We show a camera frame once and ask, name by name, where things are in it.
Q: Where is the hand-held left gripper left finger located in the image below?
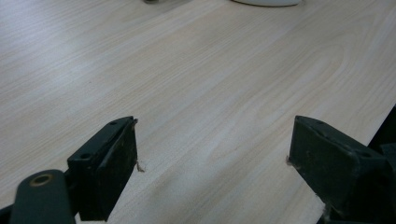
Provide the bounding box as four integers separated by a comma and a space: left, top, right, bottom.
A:
66, 116, 139, 222

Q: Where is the white plate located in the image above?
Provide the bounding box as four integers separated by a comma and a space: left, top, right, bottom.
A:
231, 0, 303, 7

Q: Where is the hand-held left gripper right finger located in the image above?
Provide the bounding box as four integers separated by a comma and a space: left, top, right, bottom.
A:
288, 115, 396, 222

